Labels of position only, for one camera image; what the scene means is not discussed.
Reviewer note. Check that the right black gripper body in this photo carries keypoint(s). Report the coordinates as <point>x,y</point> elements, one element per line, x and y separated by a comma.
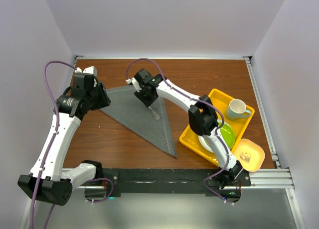
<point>143,95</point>

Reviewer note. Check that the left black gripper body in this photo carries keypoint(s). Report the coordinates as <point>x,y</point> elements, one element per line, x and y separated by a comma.
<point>98,97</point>

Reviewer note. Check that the silver table knife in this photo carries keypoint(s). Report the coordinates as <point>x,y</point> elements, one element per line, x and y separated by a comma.
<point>154,114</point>

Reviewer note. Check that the grey cloth napkin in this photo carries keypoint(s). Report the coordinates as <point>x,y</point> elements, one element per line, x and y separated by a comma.
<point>130,112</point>

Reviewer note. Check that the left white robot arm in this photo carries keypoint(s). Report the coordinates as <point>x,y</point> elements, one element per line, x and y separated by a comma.
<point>46,182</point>

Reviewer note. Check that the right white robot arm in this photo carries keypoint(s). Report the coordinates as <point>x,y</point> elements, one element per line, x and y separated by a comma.
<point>202,117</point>

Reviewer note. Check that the white plate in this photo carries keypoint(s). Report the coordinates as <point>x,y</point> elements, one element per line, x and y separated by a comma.
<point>204,143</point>

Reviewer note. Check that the green plate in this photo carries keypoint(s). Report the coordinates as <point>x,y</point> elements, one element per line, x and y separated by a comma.
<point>228,135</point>

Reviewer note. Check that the white cup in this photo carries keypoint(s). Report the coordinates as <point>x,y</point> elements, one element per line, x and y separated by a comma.
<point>237,109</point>

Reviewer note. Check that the orange square plate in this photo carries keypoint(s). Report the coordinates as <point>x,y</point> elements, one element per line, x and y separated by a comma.
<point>249,154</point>

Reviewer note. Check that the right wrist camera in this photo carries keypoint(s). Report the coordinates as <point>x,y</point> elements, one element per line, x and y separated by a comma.
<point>139,80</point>

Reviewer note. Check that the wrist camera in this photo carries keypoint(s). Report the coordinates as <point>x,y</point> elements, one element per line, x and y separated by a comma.
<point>139,80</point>
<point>84,82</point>

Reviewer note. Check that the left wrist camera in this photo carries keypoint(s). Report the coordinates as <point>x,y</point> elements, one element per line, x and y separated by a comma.
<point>84,82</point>

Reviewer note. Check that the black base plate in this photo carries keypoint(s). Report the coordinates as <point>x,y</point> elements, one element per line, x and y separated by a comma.
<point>168,181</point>

